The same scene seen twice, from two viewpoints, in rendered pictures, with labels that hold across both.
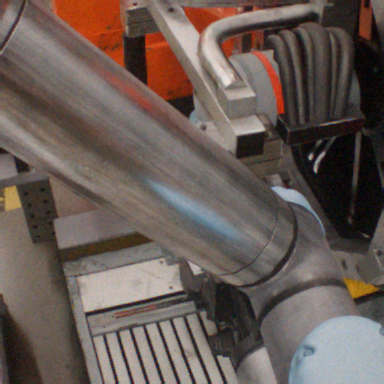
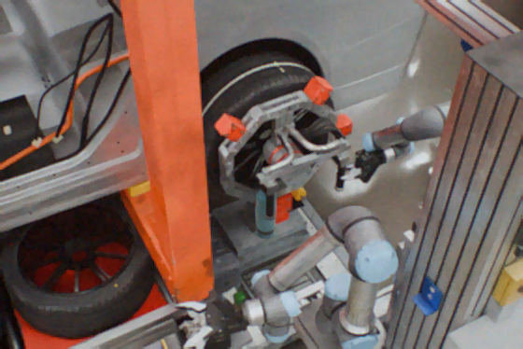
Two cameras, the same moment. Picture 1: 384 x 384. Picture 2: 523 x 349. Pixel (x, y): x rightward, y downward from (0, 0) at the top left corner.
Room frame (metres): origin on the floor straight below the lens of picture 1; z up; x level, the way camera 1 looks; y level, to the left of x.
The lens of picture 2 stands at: (1.17, 1.91, 2.98)
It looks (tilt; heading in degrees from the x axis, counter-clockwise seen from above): 47 degrees down; 260
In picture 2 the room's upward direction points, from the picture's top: straight up
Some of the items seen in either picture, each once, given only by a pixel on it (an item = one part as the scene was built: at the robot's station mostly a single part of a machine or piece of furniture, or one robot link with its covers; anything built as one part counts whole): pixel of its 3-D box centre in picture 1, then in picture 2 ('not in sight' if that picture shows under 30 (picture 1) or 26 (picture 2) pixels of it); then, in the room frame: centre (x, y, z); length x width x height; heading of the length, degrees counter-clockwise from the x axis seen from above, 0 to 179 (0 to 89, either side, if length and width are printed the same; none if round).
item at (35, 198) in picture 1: (32, 180); not in sight; (1.17, 0.46, 0.21); 0.10 x 0.10 x 0.42; 17
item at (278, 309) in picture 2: not in sight; (278, 307); (0.89, 0.81, 1.21); 0.11 x 0.08 x 0.09; 5
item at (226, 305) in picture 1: (249, 301); (369, 160); (0.31, -0.06, 0.86); 0.12 x 0.08 x 0.09; 17
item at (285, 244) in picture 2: not in sight; (250, 230); (0.78, -0.34, 0.13); 0.50 x 0.36 x 0.10; 17
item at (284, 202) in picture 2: not in sight; (272, 200); (0.69, -0.22, 0.48); 0.16 x 0.12 x 0.17; 107
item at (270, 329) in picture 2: not in sight; (275, 320); (0.90, 0.79, 1.11); 0.11 x 0.08 x 0.11; 95
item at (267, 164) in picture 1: (233, 149); (339, 154); (0.45, -0.04, 0.93); 0.09 x 0.05 x 0.05; 107
